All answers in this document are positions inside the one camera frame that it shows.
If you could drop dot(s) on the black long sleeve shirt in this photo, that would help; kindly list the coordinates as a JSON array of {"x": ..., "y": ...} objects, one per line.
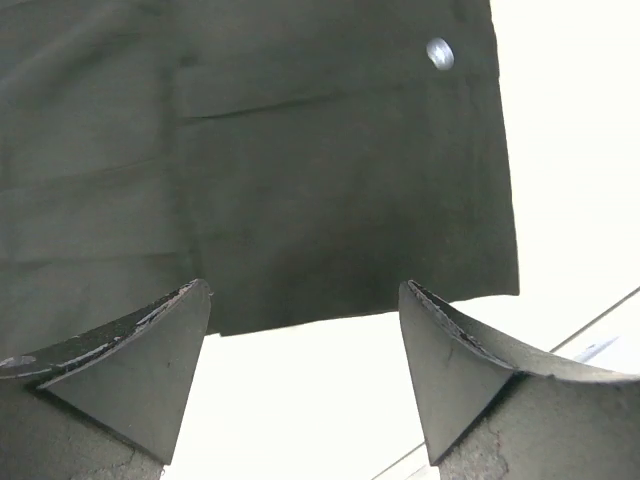
[{"x": 303, "y": 157}]

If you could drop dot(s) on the aluminium front rail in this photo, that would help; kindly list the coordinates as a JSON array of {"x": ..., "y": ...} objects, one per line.
[{"x": 595, "y": 345}]

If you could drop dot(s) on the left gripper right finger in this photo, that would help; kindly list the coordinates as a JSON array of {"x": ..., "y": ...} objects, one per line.
[{"x": 500, "y": 400}]

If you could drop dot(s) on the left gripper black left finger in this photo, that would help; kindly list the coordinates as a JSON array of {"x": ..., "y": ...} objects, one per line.
[{"x": 108, "y": 403}]

